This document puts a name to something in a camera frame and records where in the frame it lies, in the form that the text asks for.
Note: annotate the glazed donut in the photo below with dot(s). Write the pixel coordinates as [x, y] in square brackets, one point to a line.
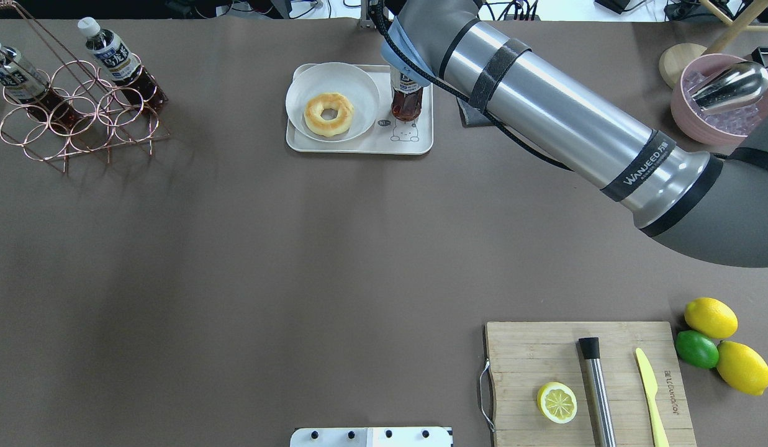
[329, 114]

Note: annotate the clear ice cubes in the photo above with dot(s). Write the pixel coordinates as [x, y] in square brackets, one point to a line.
[737, 122]

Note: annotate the copper wire bottle rack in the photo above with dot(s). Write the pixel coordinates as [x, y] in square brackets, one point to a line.
[84, 107]

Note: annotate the white round plate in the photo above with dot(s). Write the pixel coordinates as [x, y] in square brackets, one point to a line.
[334, 77]

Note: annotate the pink bowl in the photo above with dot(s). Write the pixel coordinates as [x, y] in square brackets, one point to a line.
[691, 125]

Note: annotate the tea bottle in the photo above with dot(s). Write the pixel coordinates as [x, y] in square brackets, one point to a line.
[124, 68]
[26, 86]
[407, 96]

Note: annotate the whole yellow lemon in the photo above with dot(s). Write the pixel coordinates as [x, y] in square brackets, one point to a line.
[711, 317]

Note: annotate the half lemon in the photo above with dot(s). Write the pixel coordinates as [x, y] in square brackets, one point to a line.
[557, 402]

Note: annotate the yellow plastic knife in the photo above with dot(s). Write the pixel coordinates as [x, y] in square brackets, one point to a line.
[651, 388]

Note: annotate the green lime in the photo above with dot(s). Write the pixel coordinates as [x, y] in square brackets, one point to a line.
[696, 349]

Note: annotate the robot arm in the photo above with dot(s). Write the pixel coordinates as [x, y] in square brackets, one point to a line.
[694, 203]

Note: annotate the wooden mug tree stand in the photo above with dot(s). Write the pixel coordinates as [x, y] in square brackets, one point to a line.
[673, 61]

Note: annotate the steel muddler black tip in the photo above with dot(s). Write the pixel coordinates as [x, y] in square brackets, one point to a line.
[602, 419]

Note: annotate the cream serving tray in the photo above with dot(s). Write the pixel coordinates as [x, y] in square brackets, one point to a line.
[387, 136]

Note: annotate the grey folded cloth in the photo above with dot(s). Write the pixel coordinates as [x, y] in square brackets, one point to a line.
[472, 117]

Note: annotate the wooden cutting board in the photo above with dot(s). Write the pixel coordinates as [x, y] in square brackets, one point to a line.
[524, 356]

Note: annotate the steel ice scoop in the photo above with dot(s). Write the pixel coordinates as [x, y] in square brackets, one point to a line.
[739, 85]

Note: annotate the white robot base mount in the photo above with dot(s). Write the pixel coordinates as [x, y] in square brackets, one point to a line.
[411, 435]

